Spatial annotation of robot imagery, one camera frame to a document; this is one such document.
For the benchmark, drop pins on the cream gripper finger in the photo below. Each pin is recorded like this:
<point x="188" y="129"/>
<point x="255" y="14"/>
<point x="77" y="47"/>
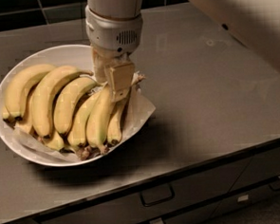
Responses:
<point x="119" y="78"/>
<point x="98" y="64"/>

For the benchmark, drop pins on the large white bowl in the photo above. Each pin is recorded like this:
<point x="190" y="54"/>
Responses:
<point x="63" y="55"/>

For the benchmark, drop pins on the lower drawer with labels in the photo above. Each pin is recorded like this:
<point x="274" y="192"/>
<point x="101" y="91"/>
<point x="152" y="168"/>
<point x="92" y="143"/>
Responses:
<point x="221" y="205"/>

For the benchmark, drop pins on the small hidden left banana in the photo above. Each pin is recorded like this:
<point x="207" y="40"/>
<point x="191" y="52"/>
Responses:
<point x="26" y="124"/>

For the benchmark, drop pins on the dark drawer with handle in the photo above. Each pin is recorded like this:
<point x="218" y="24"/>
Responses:
<point x="185" y="198"/>

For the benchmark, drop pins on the dark right drawer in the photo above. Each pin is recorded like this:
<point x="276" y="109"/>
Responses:
<point x="262" y="166"/>

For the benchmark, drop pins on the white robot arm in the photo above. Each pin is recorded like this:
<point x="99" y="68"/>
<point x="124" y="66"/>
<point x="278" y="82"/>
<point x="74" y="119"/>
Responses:
<point x="254" y="23"/>

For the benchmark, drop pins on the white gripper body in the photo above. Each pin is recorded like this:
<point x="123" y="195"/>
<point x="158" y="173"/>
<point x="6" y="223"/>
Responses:
<point x="112" y="35"/>

